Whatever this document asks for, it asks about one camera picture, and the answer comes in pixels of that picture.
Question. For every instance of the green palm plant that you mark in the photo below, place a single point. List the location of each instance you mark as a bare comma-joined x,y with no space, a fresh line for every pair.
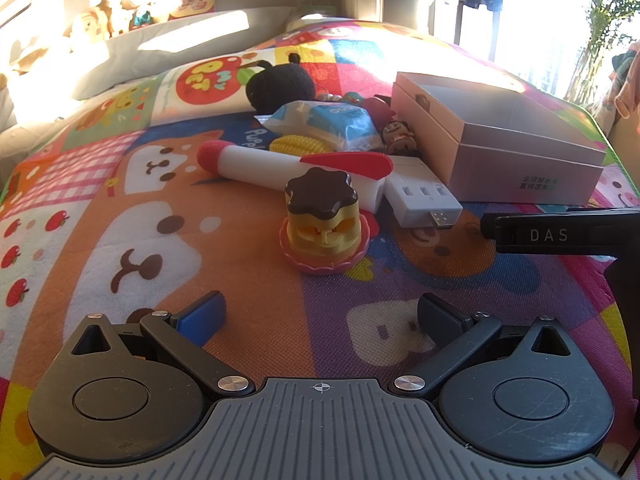
595,25

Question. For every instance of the colourful cartoon printed blanket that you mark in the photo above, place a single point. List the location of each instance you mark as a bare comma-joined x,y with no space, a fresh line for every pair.
240,260

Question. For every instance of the grey pillow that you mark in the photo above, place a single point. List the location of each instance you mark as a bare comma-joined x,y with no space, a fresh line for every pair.
175,45

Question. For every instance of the blue white wet wipes packet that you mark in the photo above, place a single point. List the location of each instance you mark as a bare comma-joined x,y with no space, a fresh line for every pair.
330,122

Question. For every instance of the pink penguin toy teal hat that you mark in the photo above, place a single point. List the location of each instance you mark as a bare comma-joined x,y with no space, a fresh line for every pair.
377,110

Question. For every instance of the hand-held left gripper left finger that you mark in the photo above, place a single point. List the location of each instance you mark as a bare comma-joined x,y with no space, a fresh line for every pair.
205,317

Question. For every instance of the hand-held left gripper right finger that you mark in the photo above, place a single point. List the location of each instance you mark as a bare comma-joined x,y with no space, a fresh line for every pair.
440,319

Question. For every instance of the white bed sheet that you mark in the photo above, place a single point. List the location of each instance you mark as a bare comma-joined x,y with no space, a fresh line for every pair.
30,100

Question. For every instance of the orange bear plush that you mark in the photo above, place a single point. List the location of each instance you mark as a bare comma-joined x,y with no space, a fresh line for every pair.
87,27

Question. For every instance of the white red foam rocket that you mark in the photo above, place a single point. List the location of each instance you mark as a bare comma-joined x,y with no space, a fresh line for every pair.
260,165

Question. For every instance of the black plush toy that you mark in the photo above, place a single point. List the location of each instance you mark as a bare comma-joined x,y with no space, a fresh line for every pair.
272,87

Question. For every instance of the yellow corn toy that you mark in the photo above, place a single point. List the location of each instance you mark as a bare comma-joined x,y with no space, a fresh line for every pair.
300,145

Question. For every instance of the white usb hub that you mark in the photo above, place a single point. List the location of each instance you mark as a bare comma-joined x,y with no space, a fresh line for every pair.
420,200

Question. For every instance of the white pillow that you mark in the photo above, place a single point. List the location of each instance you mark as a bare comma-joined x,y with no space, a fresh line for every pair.
310,16

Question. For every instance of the brown yellow pudding toy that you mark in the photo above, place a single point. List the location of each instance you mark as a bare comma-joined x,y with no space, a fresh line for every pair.
320,195

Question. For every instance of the plush doll teal dress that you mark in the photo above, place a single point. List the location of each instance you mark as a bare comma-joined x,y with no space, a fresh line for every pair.
139,10

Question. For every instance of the pale cardboard box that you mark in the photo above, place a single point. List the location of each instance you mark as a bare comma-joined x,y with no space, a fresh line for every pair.
520,170

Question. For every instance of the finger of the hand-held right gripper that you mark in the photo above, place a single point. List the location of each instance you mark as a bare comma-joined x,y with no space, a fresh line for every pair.
550,234

